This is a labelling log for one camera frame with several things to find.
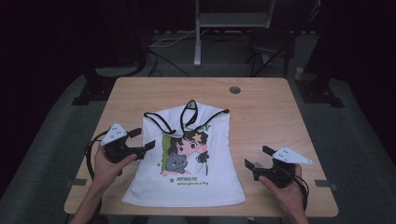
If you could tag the white metal stand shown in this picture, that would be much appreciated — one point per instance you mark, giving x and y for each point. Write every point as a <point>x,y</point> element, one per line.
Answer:
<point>197,46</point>

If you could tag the person's left hand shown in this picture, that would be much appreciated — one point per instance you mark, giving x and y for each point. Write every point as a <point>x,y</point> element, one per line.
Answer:
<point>107,172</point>

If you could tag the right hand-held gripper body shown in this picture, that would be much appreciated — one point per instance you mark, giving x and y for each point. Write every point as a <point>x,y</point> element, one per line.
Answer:
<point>292,157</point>

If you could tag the grey tape strip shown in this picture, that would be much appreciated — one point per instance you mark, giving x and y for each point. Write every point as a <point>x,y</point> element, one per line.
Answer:
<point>77,182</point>
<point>325,184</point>

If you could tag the person's right hand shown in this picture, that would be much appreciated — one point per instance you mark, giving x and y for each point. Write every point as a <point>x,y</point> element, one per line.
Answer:
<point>288,199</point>

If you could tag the black chair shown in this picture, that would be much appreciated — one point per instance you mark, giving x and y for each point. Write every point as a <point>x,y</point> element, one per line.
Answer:
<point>271,42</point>

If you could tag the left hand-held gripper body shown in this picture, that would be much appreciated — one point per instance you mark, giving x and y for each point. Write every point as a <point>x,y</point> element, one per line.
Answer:
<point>114,134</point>

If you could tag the black stand base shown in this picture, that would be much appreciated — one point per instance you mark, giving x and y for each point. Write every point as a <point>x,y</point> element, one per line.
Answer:
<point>317,91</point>
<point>93,90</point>

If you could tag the grey round table grommet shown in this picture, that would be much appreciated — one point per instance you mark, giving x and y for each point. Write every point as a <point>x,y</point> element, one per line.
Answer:
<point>235,90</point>

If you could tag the white printed tank top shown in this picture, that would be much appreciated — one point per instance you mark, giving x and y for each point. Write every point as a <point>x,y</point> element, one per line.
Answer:
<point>193,186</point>

